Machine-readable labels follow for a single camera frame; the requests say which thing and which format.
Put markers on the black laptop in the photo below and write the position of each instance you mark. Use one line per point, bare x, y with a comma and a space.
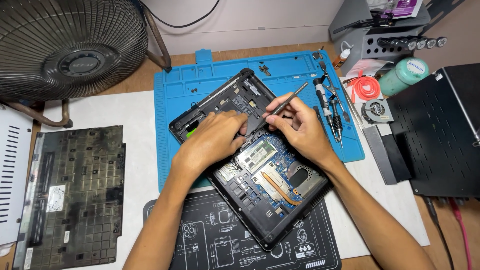
270, 187

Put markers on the purple white packet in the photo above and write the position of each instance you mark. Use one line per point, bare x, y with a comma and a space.
401, 6

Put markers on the small laptop cooling fan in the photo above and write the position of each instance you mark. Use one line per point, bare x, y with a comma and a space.
376, 111

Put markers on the metal spudger tool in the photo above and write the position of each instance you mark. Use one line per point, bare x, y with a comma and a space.
290, 98

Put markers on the person's right hand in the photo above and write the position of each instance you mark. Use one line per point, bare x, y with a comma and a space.
305, 137

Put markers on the person's left hand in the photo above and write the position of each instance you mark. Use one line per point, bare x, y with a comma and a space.
210, 140

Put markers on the white table mat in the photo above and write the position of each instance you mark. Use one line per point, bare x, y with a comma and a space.
135, 150

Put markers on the small orange glue bottle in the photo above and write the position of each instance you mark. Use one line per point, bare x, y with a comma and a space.
342, 58

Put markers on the dark metal desk fan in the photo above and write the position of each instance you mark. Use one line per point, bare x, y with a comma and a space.
67, 48

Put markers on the black printed desk mat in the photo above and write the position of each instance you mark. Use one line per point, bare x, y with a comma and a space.
210, 240

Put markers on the black knurled screwdriver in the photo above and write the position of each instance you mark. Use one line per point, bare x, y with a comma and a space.
337, 122

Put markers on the white perforated panel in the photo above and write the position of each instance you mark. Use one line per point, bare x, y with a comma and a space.
11, 168

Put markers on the blue silicone repair mat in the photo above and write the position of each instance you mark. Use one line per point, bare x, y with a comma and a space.
180, 93

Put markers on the black tool on holder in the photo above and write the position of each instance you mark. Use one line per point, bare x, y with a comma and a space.
360, 24

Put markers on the dusty laptop bottom cover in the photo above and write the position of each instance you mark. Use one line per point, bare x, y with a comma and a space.
75, 195

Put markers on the black perforated metal box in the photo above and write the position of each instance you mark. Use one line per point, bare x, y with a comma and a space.
438, 138

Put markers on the grey tool holder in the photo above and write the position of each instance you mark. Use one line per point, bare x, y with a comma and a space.
356, 45

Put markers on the small connector board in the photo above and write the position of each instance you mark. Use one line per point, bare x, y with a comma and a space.
264, 70

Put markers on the green cylindrical can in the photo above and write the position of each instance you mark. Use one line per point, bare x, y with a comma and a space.
403, 77

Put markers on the black silver screwdriver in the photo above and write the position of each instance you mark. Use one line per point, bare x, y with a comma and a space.
324, 103

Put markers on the metal tweezers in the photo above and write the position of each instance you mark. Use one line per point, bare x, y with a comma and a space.
335, 92

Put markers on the grey black block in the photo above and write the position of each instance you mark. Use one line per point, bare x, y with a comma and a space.
386, 155

